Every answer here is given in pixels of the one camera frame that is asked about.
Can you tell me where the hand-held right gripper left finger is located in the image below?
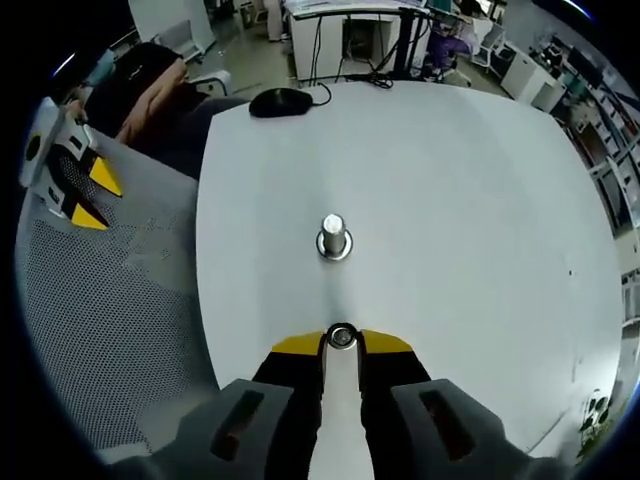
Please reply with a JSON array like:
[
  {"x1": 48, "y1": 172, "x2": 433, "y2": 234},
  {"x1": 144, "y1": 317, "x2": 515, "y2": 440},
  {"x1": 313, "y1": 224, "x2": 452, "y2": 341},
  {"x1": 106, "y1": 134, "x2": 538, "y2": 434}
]
[{"x1": 119, "y1": 329, "x2": 326, "y2": 480}]

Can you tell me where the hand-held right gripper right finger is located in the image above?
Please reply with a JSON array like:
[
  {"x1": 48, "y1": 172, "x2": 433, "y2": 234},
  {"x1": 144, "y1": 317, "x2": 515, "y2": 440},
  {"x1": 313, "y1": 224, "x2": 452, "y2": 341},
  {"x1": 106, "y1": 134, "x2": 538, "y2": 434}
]
[{"x1": 356, "y1": 328, "x2": 549, "y2": 480}]

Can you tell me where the small threaded steel stud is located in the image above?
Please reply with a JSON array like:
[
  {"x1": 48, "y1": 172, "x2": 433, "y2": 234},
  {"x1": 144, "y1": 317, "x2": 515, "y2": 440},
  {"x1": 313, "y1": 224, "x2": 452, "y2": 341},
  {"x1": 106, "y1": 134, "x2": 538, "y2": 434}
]
[{"x1": 325, "y1": 322, "x2": 360, "y2": 353}]

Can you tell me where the large threaded steel stud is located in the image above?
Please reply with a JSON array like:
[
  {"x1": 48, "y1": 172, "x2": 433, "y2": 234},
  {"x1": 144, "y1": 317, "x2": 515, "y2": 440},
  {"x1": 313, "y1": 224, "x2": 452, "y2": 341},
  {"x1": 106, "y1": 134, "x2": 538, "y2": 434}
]
[{"x1": 314, "y1": 213, "x2": 356, "y2": 263}]

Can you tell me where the grey mesh chair backrest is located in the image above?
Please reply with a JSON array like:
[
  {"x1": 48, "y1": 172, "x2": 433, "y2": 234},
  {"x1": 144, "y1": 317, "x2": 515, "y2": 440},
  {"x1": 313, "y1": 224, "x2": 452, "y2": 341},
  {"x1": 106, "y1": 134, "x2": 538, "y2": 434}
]
[{"x1": 13, "y1": 124, "x2": 222, "y2": 454}]

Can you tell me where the grey chair armrest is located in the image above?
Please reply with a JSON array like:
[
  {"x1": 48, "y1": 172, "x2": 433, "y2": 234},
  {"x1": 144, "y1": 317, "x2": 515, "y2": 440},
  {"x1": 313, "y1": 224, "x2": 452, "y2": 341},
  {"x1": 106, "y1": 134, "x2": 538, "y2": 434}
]
[{"x1": 188, "y1": 68, "x2": 235, "y2": 97}]

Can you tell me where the black computer mouse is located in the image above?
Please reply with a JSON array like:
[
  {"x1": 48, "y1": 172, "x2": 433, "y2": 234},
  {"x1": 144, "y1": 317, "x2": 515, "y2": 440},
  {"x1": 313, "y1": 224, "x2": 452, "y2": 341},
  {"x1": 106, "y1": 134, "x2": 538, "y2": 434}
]
[{"x1": 248, "y1": 86, "x2": 315, "y2": 119}]

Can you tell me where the white desk with black legs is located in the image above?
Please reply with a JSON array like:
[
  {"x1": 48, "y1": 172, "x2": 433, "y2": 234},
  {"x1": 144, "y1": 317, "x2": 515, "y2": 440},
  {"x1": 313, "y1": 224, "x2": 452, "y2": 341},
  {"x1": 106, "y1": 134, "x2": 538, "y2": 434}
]
[{"x1": 283, "y1": 0, "x2": 437, "y2": 85}]

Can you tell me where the white office chair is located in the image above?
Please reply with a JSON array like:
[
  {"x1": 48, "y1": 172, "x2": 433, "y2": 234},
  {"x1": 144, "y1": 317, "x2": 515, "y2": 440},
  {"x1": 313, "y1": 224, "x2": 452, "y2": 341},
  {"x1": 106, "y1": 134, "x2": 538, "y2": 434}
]
[{"x1": 468, "y1": 22, "x2": 507, "y2": 73}]

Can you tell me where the black mouse cable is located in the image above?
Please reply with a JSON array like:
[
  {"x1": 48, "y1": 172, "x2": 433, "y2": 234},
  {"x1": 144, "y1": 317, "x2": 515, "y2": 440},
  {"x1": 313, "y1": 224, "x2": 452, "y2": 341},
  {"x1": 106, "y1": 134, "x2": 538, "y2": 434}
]
[{"x1": 309, "y1": 81, "x2": 335, "y2": 108}]

